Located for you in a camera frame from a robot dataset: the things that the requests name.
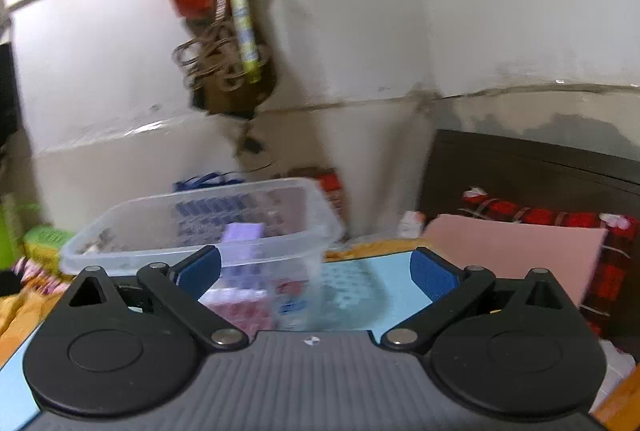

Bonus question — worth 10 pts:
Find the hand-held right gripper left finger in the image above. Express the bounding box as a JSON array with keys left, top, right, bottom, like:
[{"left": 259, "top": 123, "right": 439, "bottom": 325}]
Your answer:
[{"left": 50, "top": 245, "right": 248, "bottom": 353}]

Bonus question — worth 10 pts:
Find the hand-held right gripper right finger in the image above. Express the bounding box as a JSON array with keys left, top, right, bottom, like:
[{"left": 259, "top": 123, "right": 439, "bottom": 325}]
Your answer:
[{"left": 381, "top": 246, "right": 581, "bottom": 354}]

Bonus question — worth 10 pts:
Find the purple box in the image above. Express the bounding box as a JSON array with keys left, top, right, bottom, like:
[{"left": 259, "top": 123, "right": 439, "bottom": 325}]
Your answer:
[{"left": 219, "top": 221, "right": 267, "bottom": 246}]

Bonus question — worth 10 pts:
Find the clear plastic perforated basket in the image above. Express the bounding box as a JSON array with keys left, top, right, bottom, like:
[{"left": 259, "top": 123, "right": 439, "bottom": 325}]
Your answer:
[{"left": 60, "top": 177, "right": 346, "bottom": 333}]

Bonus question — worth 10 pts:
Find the small white box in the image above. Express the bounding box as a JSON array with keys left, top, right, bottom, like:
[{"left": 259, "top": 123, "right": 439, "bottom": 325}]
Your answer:
[{"left": 397, "top": 211, "right": 427, "bottom": 240}]

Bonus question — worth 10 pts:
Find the light blue checked mat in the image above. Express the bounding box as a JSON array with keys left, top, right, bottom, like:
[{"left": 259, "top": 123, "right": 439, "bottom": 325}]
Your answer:
[{"left": 0, "top": 255, "right": 417, "bottom": 427}]

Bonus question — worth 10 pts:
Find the blue tote bag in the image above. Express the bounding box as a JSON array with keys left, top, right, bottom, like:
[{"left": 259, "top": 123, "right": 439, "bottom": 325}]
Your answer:
[{"left": 172, "top": 171, "right": 262, "bottom": 232}]

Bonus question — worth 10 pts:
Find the dark wooden headboard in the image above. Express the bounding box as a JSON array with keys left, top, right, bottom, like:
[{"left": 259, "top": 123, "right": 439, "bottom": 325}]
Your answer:
[{"left": 417, "top": 129, "right": 640, "bottom": 226}]

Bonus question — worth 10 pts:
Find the red printed carton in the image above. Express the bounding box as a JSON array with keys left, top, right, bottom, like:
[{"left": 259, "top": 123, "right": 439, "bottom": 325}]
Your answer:
[{"left": 287, "top": 167, "right": 347, "bottom": 232}]

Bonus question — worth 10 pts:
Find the green carton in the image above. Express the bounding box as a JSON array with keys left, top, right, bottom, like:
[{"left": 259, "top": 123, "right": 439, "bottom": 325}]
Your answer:
[{"left": 22, "top": 226, "right": 76, "bottom": 273}]

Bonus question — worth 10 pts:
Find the pink floral bedsheet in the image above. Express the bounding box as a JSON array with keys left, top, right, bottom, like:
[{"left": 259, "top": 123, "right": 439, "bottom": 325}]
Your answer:
[{"left": 12, "top": 258, "right": 72, "bottom": 293}]

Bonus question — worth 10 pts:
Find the brown hanging bag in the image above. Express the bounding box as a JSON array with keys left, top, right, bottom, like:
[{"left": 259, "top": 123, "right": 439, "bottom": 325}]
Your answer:
[{"left": 187, "top": 56, "right": 281, "bottom": 120}]

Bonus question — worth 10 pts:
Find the orange floral blanket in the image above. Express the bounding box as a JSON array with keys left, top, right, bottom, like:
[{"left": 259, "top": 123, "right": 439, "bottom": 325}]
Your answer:
[{"left": 0, "top": 236, "right": 640, "bottom": 431}]

